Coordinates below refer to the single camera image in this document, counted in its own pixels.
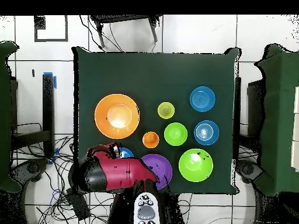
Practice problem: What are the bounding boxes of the large orange bowl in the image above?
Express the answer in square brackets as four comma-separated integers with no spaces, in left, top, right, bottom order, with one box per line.
[93,93,140,140]

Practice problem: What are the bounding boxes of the orange cup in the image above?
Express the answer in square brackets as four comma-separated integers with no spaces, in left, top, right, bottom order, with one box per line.
[142,131,160,149]

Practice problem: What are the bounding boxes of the yellow cup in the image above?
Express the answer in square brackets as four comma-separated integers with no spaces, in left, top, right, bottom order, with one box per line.
[157,101,175,120]

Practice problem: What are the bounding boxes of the small green bowl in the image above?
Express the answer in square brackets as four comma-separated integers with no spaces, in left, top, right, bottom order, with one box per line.
[164,122,188,147]

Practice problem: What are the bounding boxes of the dark blue bowl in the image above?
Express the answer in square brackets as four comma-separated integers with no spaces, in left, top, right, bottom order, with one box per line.
[117,146,134,159]

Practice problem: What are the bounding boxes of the purple bowl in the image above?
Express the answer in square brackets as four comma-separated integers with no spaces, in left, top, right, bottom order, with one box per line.
[140,153,173,190]

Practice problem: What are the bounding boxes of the dark green tablecloth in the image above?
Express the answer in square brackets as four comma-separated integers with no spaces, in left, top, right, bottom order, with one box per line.
[71,46,241,195]

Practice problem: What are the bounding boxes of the light blue bowl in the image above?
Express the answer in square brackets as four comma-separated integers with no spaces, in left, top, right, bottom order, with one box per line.
[189,86,216,113]
[193,120,220,146]

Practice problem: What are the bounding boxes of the large green bowl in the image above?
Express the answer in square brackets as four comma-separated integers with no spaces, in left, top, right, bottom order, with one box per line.
[178,148,214,183]

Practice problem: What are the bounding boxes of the black metal stand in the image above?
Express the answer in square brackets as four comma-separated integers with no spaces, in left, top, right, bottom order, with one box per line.
[234,76,266,162]
[10,73,55,158]

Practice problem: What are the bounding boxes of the blue tape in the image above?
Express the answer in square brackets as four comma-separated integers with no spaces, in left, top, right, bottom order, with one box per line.
[43,72,57,89]

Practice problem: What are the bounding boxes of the black stool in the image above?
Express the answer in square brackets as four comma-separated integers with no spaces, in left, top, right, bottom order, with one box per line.
[89,15,163,48]

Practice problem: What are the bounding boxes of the black power adapter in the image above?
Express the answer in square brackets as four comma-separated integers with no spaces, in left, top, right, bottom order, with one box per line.
[66,188,91,221]

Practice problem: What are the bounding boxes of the green cloth side table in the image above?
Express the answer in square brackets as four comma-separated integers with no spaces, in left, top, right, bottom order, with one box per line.
[254,44,299,197]
[0,40,22,193]

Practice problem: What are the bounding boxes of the white boxes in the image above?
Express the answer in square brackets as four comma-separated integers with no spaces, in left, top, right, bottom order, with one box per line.
[290,86,299,172]

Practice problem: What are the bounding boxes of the bundle of floor cables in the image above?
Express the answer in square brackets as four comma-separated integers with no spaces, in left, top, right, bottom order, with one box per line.
[13,122,122,224]

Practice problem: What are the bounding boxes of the black square floor frame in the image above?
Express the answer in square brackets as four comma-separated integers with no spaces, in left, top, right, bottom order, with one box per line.
[34,15,69,43]

